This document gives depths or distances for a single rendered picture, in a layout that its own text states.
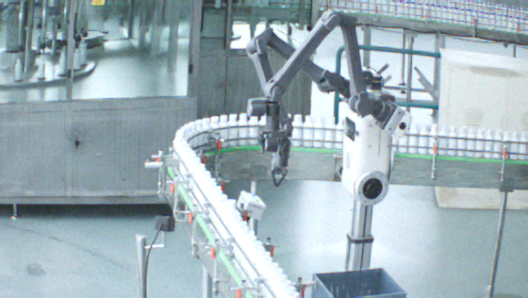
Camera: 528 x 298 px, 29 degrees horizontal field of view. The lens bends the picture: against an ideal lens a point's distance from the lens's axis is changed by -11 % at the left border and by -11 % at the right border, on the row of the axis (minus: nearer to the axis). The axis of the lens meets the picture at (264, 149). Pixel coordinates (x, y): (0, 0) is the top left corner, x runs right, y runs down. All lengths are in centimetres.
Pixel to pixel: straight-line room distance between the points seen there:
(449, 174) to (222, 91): 397
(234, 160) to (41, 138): 203
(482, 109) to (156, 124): 253
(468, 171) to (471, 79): 229
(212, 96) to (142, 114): 212
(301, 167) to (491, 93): 269
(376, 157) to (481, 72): 376
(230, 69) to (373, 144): 514
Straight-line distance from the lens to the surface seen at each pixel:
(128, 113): 786
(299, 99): 1011
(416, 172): 632
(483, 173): 637
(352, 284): 464
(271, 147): 485
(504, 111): 865
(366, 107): 463
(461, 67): 853
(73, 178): 793
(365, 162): 488
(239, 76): 994
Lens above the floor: 256
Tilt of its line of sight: 15 degrees down
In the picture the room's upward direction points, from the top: 3 degrees clockwise
